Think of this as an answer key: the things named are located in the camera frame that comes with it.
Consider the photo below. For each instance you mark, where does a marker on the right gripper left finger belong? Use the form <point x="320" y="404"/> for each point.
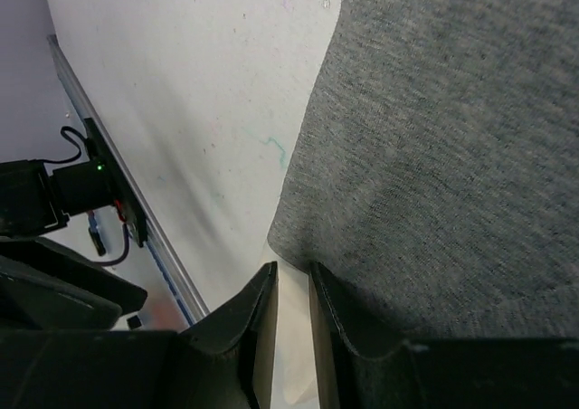
<point x="223" y="361"/>

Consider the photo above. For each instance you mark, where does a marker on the aluminium mounting rail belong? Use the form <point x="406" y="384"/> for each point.
<point x="173" y="301"/>

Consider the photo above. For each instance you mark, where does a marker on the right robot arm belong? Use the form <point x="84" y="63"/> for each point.
<point x="44" y="285"/>

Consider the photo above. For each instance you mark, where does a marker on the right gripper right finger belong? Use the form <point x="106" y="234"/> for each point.
<point x="363" y="363"/>

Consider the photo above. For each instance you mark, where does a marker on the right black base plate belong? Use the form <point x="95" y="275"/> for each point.
<point x="123" y="196"/>

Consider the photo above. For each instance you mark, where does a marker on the grey and cream underwear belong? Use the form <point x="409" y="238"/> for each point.
<point x="436" y="169"/>

